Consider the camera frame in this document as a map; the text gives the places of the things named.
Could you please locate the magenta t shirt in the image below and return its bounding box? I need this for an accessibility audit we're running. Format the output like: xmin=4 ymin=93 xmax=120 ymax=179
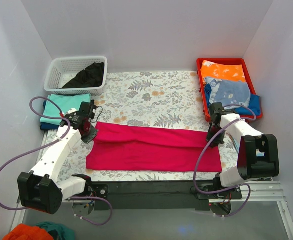
xmin=86 ymin=122 xmax=223 ymax=173

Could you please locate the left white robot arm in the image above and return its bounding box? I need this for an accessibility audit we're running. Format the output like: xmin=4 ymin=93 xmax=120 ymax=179
xmin=17 ymin=101 xmax=98 ymax=215

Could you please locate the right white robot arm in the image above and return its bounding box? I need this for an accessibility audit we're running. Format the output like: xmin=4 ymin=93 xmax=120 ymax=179
xmin=206 ymin=102 xmax=280 ymax=199

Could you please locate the light blue patterned shirt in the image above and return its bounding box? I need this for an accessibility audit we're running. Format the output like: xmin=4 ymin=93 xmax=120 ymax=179
xmin=204 ymin=76 xmax=251 ymax=110

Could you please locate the folded teal shirt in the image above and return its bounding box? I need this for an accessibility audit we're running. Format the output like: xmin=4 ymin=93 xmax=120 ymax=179
xmin=43 ymin=93 xmax=91 ymax=118

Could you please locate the folded dark blue shirt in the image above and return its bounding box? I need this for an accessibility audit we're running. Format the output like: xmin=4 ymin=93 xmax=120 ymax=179
xmin=40 ymin=99 xmax=96 ymax=131

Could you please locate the orange patterned shirt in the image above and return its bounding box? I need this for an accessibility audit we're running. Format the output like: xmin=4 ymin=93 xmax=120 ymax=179
xmin=200 ymin=60 xmax=246 ymax=85

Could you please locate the floral table mat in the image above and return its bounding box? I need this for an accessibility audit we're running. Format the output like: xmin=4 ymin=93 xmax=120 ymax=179
xmin=35 ymin=71 xmax=259 ymax=183

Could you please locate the black garment in basket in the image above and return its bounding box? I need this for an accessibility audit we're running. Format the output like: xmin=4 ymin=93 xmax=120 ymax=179
xmin=62 ymin=62 xmax=105 ymax=89

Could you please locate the white plastic basket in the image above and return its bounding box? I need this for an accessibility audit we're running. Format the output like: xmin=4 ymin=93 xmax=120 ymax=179
xmin=44 ymin=56 xmax=108 ymax=96

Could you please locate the folded colourful patterned shirt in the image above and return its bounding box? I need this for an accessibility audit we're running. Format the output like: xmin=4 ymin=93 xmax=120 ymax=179
xmin=229 ymin=135 xmax=265 ymax=157

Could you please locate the teal cloth bottom corner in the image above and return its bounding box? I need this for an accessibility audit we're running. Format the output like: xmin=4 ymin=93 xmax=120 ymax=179
xmin=35 ymin=221 xmax=76 ymax=240

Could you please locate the orange cloth bottom corner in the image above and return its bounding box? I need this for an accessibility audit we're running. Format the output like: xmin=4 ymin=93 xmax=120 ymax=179
xmin=3 ymin=223 xmax=54 ymax=240

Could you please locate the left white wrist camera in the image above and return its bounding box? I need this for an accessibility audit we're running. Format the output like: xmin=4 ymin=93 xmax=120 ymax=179
xmin=60 ymin=108 xmax=78 ymax=118

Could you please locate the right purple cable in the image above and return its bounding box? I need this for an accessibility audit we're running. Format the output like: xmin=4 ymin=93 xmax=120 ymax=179
xmin=192 ymin=104 xmax=252 ymax=218

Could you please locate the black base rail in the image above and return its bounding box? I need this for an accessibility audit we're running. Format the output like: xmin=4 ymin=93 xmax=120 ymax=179
xmin=78 ymin=180 xmax=243 ymax=211

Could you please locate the aluminium frame rail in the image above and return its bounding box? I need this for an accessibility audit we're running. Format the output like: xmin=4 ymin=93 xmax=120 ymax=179
xmin=64 ymin=180 xmax=284 ymax=202

